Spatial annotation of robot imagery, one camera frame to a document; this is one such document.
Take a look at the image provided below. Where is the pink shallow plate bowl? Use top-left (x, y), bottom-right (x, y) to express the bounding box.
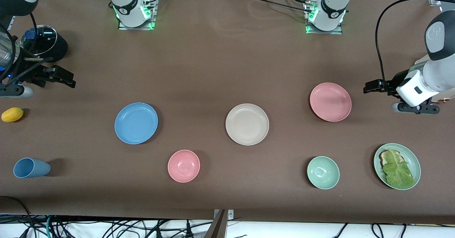
top-left (310, 83), bottom-right (352, 122)

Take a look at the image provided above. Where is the black cooking pot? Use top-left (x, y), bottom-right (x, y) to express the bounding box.
top-left (20, 25), bottom-right (68, 63)

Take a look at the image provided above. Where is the cream white kitchen appliance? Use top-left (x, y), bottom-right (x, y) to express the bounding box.
top-left (412, 55), bottom-right (455, 104)

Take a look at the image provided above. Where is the glass pot lid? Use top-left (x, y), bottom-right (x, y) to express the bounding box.
top-left (20, 25), bottom-right (58, 55)

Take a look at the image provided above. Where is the yellow lemon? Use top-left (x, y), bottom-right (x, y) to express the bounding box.
top-left (1, 107), bottom-right (24, 123)

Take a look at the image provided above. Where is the toast bread slice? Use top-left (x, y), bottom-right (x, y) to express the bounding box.
top-left (379, 150), bottom-right (404, 168)

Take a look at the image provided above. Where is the green plate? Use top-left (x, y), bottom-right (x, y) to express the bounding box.
top-left (373, 143), bottom-right (421, 191)

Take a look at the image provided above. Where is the green lettuce leaf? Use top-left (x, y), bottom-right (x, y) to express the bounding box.
top-left (382, 148), bottom-right (416, 189)

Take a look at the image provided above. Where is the blue plastic cup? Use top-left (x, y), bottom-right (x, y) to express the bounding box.
top-left (13, 158), bottom-right (51, 179)

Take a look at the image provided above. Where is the blue shallow plate bowl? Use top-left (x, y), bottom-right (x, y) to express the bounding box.
top-left (114, 102), bottom-right (159, 145)

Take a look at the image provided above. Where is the small green deep bowl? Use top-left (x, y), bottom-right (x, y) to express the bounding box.
top-left (307, 156), bottom-right (340, 190)

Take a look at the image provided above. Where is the beige shallow plate bowl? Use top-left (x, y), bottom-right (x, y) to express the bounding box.
top-left (225, 104), bottom-right (269, 146)

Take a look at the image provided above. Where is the brown table cover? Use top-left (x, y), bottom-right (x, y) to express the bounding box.
top-left (0, 0), bottom-right (455, 225)

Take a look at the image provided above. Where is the small pink deep bowl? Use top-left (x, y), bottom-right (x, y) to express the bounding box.
top-left (167, 150), bottom-right (200, 183)

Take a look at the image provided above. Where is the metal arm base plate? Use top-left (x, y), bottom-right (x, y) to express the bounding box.
top-left (117, 0), bottom-right (157, 30)
top-left (305, 1), bottom-right (343, 35)

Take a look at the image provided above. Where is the black floor cable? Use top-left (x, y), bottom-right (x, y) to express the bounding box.
top-left (0, 196), bottom-right (34, 238)

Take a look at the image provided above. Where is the small metal edge bracket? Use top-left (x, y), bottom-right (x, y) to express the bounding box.
top-left (213, 210), bottom-right (234, 221)

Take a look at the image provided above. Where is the brown wedge post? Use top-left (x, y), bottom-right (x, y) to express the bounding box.
top-left (204, 210), bottom-right (228, 238)

